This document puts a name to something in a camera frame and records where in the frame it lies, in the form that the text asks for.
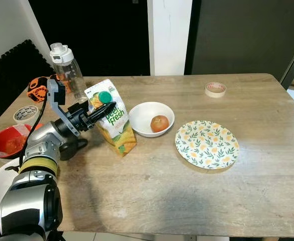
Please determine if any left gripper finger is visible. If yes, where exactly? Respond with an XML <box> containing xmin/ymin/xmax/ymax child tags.
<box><xmin>89</xmin><ymin>102</ymin><xmax>117</xmax><ymax>124</ymax></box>

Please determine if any green capped juice carton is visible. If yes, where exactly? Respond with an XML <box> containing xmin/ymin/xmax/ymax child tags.
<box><xmin>84</xmin><ymin>79</ymin><xmax>137</xmax><ymax>157</ymax></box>

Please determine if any silver fridge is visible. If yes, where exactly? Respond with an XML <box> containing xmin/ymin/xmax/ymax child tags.
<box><xmin>184</xmin><ymin>0</ymin><xmax>294</xmax><ymax>91</ymax></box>

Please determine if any dark grey mug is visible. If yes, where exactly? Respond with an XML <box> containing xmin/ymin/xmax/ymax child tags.
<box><xmin>56</xmin><ymin>133</ymin><xmax>88</xmax><ymax>161</ymax></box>

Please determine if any white deep bowl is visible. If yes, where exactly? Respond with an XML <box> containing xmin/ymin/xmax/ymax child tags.
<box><xmin>129</xmin><ymin>101</ymin><xmax>175</xmax><ymax>138</ymax></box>

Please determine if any clear water bottle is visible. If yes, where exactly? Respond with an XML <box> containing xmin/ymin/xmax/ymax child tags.
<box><xmin>49</xmin><ymin>43</ymin><xmax>87</xmax><ymax>103</ymax></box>

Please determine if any orange black gadget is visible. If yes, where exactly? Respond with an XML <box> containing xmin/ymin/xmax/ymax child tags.
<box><xmin>27</xmin><ymin>76</ymin><xmax>51</xmax><ymax>103</ymax></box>

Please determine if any red apple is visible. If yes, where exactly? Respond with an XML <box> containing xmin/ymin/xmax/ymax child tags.
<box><xmin>150</xmin><ymin>115</ymin><xmax>170</xmax><ymax>133</ymax></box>

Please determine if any black white patterned tape roll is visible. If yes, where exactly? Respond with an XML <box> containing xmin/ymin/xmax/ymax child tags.
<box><xmin>13</xmin><ymin>105</ymin><xmax>39</xmax><ymax>125</ymax></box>

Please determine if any red bowl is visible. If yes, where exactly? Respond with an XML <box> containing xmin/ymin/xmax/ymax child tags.
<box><xmin>0</xmin><ymin>124</ymin><xmax>37</xmax><ymax>160</ymax></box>

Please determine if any black door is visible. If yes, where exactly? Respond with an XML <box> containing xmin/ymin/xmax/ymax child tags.
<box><xmin>29</xmin><ymin>0</ymin><xmax>153</xmax><ymax>77</ymax></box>

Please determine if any black foam mat panel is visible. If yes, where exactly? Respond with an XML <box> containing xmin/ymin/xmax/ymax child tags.
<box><xmin>0</xmin><ymin>40</ymin><xmax>54</xmax><ymax>131</ymax></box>

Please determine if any floral pattern plate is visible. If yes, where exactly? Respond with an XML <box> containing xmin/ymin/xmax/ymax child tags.
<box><xmin>175</xmin><ymin>120</ymin><xmax>240</xmax><ymax>170</ymax></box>

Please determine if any beige tape roll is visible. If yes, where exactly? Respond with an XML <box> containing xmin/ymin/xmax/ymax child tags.
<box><xmin>205</xmin><ymin>82</ymin><xmax>227</xmax><ymax>98</ymax></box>

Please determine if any light wooden table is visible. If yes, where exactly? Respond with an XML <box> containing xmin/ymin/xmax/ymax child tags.
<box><xmin>0</xmin><ymin>73</ymin><xmax>294</xmax><ymax>241</ymax></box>

